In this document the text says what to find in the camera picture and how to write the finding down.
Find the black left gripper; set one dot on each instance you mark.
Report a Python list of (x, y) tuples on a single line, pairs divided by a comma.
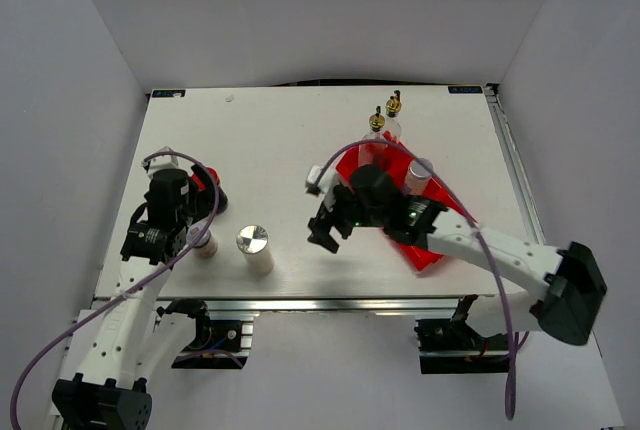
[(192, 187)]

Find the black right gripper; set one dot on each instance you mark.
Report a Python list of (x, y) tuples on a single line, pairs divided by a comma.
[(332, 212)]

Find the white-lid sauce jar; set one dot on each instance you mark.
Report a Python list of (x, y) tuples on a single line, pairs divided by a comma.
[(203, 244)]

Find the red-lid sauce jar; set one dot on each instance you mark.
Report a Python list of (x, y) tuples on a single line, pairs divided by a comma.
[(210, 191)]

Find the silver-lid tall shaker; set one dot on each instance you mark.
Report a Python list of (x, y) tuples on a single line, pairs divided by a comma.
[(253, 243)]

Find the gold-cap oil bottle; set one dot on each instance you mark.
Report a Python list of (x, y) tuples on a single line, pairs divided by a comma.
[(392, 130), (372, 152)]

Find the silver-lid small shaker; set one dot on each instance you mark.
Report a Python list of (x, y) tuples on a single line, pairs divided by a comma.
[(417, 177)]

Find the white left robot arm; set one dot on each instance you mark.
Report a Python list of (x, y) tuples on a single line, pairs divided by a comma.
[(136, 340)]

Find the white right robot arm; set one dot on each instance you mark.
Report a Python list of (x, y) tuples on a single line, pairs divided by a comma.
[(562, 289)]

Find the red plastic organizer tray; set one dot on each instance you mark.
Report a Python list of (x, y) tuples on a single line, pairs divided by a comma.
[(396, 162)]

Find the black table corner label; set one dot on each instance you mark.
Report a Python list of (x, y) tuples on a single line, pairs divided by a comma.
[(168, 93)]

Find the right black table label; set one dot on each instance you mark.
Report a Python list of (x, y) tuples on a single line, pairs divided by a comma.
[(465, 90)]

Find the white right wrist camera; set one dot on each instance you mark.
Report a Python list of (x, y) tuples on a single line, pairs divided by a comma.
[(321, 181)]

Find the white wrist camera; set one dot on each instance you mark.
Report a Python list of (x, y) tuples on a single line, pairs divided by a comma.
[(166, 160), (321, 181)]

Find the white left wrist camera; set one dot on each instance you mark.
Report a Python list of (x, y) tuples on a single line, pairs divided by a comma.
[(166, 160)]

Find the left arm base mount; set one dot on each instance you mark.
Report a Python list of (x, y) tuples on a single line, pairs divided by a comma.
[(222, 340)]

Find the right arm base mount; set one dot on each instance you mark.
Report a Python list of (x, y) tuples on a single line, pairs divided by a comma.
[(449, 346)]

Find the aluminium table frame rail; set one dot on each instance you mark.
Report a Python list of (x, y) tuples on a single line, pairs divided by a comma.
[(514, 164)]

